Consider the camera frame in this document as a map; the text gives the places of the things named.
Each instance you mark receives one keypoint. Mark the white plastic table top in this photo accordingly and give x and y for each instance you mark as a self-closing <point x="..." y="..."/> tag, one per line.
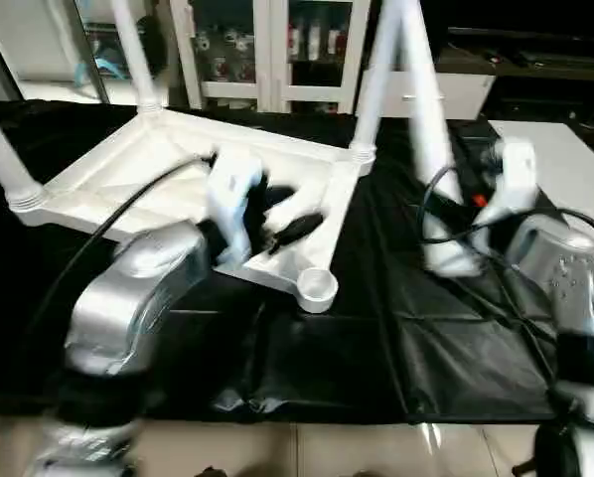
<point x="148" y="169"/>

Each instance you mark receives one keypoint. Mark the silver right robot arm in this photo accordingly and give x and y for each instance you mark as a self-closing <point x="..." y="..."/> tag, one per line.
<point x="575" y="288"/>

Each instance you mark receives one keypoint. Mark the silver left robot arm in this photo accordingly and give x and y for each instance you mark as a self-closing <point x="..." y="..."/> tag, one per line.
<point x="128" y="298"/>

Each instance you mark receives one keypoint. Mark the white drawer unit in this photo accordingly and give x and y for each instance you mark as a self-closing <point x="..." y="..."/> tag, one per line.
<point x="466" y="94"/>

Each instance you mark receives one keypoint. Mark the black work mat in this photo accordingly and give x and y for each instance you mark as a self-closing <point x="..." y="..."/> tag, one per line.
<point x="357" y="348"/>

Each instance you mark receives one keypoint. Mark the white glass door cabinet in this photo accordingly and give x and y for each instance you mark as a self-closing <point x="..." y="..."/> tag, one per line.
<point x="237" y="50"/>

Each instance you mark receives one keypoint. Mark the white drawer cabinet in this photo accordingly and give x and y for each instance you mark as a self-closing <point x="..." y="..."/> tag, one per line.
<point x="545" y="40"/>

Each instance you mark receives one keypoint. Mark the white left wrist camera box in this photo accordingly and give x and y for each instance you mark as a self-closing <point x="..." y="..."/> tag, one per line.
<point x="232" y="199"/>

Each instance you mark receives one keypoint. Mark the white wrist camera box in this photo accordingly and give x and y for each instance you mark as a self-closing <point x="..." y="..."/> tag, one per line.
<point x="232" y="199"/>
<point x="516" y="179"/>

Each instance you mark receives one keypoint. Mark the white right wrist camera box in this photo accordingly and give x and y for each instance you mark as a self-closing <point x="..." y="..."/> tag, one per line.
<point x="516" y="179"/>

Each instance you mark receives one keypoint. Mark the blue frame trolley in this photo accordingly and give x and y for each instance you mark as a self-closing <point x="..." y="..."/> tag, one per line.
<point x="103" y="65"/>

